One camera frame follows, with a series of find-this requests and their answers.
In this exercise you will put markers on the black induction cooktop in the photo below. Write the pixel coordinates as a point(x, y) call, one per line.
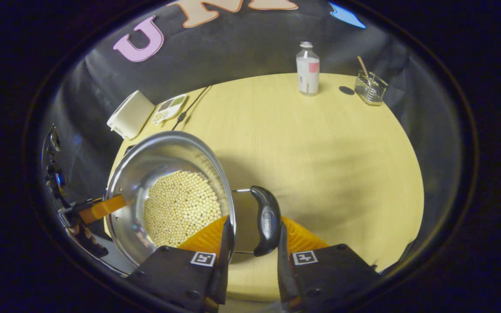
point(113, 258)

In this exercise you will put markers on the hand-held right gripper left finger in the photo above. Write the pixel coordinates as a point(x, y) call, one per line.
point(181, 274)

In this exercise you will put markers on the pile of soybeans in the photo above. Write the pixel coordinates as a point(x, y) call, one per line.
point(181, 208)

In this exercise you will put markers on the small black disc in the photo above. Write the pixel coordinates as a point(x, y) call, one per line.
point(346, 90)

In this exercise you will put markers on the white sectioned grain dish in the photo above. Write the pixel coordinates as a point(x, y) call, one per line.
point(170, 108)

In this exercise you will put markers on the wooden stick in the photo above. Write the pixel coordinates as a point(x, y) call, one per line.
point(362, 65)

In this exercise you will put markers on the clear bottle with pink label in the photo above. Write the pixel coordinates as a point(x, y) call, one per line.
point(308, 71)

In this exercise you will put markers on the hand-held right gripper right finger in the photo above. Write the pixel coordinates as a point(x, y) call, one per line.
point(333, 274)

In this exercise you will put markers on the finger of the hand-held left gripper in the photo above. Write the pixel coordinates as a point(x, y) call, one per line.
point(102, 208)

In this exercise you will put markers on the white toaster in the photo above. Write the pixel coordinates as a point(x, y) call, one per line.
point(131, 115)

